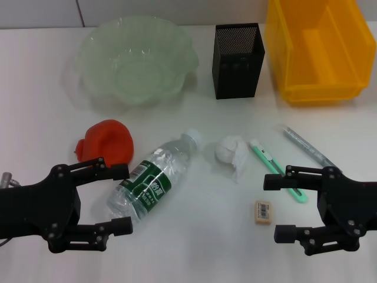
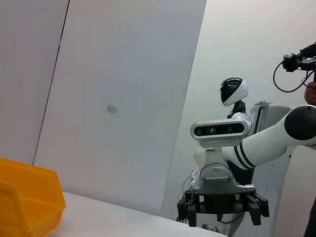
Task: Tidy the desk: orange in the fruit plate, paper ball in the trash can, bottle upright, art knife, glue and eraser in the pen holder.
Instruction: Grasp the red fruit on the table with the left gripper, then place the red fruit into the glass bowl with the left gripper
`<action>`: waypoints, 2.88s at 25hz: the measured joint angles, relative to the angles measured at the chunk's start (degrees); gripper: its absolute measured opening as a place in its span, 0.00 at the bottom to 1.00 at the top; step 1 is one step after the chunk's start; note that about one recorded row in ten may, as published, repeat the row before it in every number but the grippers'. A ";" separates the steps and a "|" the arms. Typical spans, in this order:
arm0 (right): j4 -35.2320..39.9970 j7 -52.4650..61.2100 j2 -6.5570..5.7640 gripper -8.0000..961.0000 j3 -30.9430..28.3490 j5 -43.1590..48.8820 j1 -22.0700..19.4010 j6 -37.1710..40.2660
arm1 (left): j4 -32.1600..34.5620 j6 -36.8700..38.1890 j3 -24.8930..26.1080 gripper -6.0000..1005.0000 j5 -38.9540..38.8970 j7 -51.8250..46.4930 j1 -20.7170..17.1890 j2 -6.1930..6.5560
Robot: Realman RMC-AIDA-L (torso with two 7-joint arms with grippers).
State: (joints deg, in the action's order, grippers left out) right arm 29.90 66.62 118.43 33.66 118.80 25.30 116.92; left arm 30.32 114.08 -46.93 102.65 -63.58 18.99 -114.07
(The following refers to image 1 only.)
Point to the silver grey pen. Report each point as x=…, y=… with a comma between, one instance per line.
x=300, y=141

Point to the green utility knife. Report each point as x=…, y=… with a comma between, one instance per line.
x=266, y=156

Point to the green glass fruit plate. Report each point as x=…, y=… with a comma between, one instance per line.
x=132, y=65

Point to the white paper ball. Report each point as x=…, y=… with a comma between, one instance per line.
x=226, y=150

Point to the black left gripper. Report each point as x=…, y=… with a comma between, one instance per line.
x=38, y=206

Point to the yellow plastic bin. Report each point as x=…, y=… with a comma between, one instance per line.
x=321, y=59

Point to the clear green-label water bottle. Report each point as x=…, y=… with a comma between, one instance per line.
x=153, y=177

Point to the orange toy fruit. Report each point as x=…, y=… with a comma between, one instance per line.
x=109, y=138

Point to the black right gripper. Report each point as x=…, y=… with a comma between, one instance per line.
x=347, y=206

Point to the beige barcode eraser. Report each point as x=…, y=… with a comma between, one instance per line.
x=262, y=213

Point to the black mesh pen holder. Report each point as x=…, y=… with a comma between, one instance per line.
x=235, y=73

